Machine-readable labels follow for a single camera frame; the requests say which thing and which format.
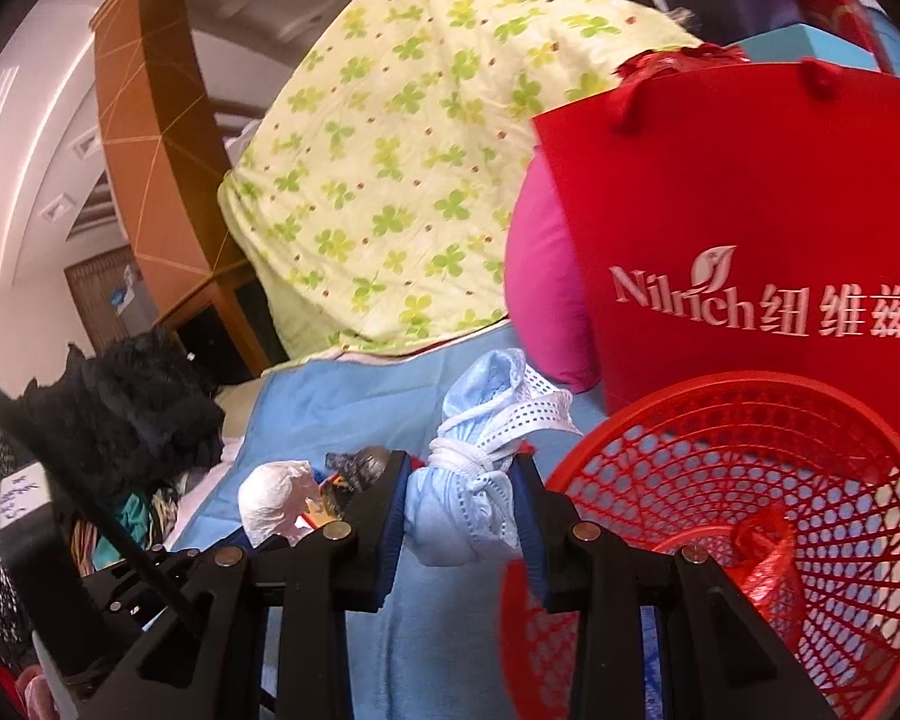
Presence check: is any green clover print quilt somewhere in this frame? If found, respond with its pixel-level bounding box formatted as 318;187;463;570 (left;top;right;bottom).
217;0;702;357

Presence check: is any teal cloth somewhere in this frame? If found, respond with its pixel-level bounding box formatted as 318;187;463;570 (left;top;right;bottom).
112;495;155;548

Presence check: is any crumpled red plastic bag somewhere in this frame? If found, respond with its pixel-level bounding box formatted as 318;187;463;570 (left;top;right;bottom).
731;510;796;631

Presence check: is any woven wicker cabinet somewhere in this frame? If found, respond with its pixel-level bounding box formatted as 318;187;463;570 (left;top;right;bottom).
64;247;158;353

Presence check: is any dark crumpled wrapper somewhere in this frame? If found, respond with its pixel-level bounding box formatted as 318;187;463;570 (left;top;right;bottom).
324;446;391;496

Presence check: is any black fluffy cloth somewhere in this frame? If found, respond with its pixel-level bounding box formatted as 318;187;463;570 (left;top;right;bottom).
19;326;226;496

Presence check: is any red paper gift bag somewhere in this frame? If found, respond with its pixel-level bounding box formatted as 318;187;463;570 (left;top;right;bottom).
532;45;900;443

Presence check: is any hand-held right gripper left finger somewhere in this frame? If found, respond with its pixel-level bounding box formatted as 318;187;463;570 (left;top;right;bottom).
75;452;408;720

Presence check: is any blue face mask bundle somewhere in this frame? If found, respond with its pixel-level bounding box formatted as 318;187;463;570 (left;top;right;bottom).
403;349;582;567

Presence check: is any pink pillow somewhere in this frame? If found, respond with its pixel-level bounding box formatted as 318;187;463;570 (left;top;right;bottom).
504;146;616;395

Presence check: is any black cable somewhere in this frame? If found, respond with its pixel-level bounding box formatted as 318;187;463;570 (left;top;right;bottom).
0;369;200;627

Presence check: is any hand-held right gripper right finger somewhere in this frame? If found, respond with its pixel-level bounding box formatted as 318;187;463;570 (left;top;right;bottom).
516;454;833;720

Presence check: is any brown wooden cabinet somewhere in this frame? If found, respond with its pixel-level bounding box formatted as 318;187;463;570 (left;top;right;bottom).
90;0;286;383

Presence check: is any red plastic mesh basket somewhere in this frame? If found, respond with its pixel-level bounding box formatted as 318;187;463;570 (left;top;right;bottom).
499;371;900;720

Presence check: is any light blue blanket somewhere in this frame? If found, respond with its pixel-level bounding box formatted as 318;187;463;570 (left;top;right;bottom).
172;322;676;720

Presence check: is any teal box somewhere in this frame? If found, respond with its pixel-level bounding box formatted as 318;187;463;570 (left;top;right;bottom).
735;22;882;76

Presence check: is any crumpled white tissue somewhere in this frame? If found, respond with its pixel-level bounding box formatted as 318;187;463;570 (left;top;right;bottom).
238;460;323;548

